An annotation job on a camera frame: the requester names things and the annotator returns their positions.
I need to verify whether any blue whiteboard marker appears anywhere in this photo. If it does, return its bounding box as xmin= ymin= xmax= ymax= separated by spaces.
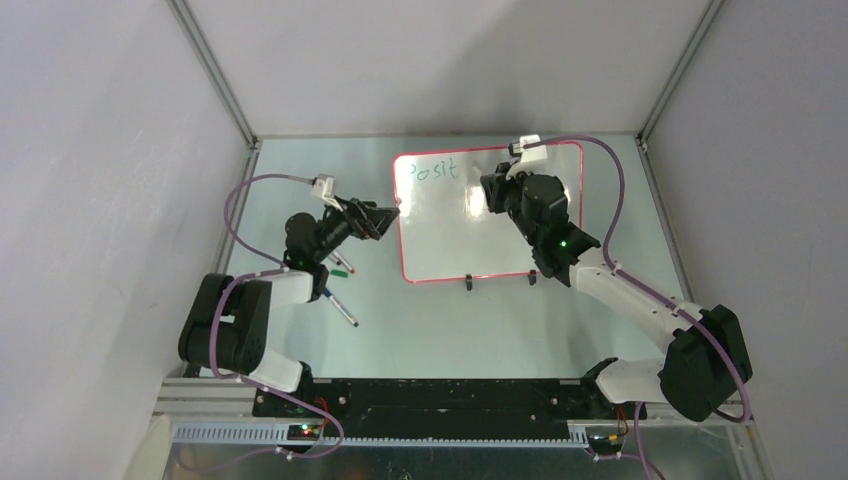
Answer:
xmin=326 ymin=294 xmax=359 ymax=327

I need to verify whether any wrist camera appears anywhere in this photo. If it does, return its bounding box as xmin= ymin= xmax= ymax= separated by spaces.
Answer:
xmin=506 ymin=135 xmax=548 ymax=179
xmin=310 ymin=174 xmax=342 ymax=210

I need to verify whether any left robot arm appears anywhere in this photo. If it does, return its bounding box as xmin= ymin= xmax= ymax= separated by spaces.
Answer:
xmin=178 ymin=198 xmax=400 ymax=417

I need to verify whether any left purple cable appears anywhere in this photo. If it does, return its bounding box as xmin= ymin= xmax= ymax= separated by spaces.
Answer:
xmin=173 ymin=173 xmax=346 ymax=468

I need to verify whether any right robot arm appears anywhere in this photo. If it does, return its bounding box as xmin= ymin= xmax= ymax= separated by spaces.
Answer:
xmin=480 ymin=163 xmax=753 ymax=422

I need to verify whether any pink framed whiteboard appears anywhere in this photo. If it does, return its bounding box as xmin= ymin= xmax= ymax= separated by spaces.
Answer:
xmin=391 ymin=139 xmax=586 ymax=285

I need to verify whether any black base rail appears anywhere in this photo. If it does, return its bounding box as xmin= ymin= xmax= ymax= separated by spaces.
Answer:
xmin=254 ymin=378 xmax=647 ymax=442

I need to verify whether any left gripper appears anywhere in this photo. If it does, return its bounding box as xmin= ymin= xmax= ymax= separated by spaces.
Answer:
xmin=312 ymin=195 xmax=398 ymax=263

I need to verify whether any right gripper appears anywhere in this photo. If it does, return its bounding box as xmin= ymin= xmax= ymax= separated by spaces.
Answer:
xmin=484 ymin=161 xmax=542 ymax=247

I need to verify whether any aluminium frame front rail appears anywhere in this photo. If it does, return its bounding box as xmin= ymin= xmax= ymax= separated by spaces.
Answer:
xmin=152 ymin=377 xmax=757 ymax=452

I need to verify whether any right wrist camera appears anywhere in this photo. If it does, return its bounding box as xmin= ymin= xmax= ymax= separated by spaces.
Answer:
xmin=506 ymin=135 xmax=548 ymax=179

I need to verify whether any red whiteboard marker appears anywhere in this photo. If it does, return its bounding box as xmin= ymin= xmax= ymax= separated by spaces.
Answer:
xmin=333 ymin=251 xmax=356 ymax=275

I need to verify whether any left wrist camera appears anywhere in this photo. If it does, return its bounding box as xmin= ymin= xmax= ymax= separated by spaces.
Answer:
xmin=310 ymin=174 xmax=342 ymax=210

